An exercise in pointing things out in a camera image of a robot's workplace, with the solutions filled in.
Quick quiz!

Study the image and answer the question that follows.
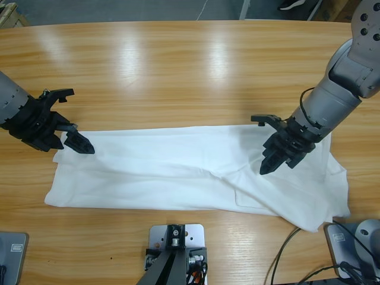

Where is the brown cardboard box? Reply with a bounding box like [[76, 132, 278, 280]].
[[308, 0, 353, 22]]

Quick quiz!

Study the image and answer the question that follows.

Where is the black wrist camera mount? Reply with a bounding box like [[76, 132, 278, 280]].
[[40, 88, 75, 104], [251, 114, 283, 129]]

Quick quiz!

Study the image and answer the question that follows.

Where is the wooden pallet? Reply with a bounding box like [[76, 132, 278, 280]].
[[0, 2, 30, 29]]

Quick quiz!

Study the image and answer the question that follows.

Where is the white pole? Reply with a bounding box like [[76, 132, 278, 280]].
[[238, 0, 253, 20]]

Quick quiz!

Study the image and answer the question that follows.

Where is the black orange cable bundle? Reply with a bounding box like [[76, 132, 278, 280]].
[[185, 262, 209, 285]]

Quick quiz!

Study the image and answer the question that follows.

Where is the white Unitree t-shirt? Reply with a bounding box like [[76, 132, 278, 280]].
[[43, 123, 352, 233]]

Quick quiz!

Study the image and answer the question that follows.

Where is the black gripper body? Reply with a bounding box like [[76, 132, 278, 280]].
[[262, 118, 324, 159], [1, 97, 79, 150]]

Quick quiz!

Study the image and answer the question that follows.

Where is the black cable with plug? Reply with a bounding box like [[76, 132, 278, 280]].
[[302, 261, 362, 285]]

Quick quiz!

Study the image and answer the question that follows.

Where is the black shoe white sole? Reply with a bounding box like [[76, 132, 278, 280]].
[[278, 0, 323, 11]]

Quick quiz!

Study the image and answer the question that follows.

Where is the dark camera post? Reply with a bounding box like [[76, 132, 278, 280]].
[[139, 224, 191, 285]]

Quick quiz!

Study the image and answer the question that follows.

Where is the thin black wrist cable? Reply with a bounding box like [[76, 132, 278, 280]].
[[299, 86, 317, 122]]

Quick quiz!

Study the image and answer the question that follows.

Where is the long black cable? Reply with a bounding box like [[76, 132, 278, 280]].
[[268, 219, 375, 285]]

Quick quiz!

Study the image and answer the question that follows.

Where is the white mount block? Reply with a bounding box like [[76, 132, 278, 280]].
[[148, 224, 208, 268]]

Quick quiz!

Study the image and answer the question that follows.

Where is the thin white floor cable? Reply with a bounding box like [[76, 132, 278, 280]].
[[197, 0, 210, 21]]

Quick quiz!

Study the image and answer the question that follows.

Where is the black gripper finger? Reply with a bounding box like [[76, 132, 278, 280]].
[[259, 150, 287, 176], [43, 133, 65, 153], [64, 130, 96, 155], [286, 151, 310, 170]]

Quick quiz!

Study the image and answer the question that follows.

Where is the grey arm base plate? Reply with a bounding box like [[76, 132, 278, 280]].
[[324, 219, 380, 280], [0, 231, 30, 284]]

